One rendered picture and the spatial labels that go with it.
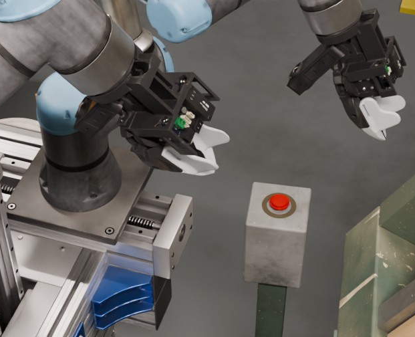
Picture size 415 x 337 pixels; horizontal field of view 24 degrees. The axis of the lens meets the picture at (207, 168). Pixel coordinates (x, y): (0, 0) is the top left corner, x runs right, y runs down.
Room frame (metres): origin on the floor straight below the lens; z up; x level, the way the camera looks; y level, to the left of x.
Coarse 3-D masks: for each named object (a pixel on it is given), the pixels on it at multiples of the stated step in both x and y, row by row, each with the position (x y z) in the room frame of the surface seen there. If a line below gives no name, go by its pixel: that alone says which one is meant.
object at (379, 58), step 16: (368, 16) 1.06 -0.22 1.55; (352, 32) 1.04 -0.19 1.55; (368, 32) 1.04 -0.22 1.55; (352, 48) 1.05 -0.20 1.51; (368, 48) 1.04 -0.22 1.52; (384, 48) 1.05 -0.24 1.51; (336, 64) 1.05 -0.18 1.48; (352, 64) 1.04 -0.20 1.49; (368, 64) 1.03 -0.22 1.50; (384, 64) 1.02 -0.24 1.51; (400, 64) 1.06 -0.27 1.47; (336, 80) 1.03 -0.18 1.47; (352, 80) 1.03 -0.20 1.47; (368, 80) 1.03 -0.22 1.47; (384, 80) 1.02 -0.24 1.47; (352, 96) 1.03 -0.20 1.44; (384, 96) 1.01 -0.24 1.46
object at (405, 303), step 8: (408, 288) 1.05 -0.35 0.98; (392, 296) 1.06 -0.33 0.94; (400, 296) 1.05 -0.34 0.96; (408, 296) 1.03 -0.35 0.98; (384, 304) 1.06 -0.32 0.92; (392, 304) 1.04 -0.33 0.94; (400, 304) 1.03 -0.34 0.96; (408, 304) 1.02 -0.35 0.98; (384, 312) 1.04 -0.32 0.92; (392, 312) 1.03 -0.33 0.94; (400, 312) 1.01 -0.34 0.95; (408, 312) 1.01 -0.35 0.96; (384, 320) 1.02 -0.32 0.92; (392, 320) 1.02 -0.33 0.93; (400, 320) 1.01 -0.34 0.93; (384, 328) 1.02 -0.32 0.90; (392, 328) 1.02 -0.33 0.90
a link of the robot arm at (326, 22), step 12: (348, 0) 1.05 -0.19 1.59; (312, 12) 1.05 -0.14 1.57; (324, 12) 1.04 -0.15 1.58; (336, 12) 1.04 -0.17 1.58; (348, 12) 1.04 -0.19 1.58; (360, 12) 1.06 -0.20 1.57; (312, 24) 1.05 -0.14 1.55; (324, 24) 1.04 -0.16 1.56; (336, 24) 1.04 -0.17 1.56; (348, 24) 1.04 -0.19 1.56
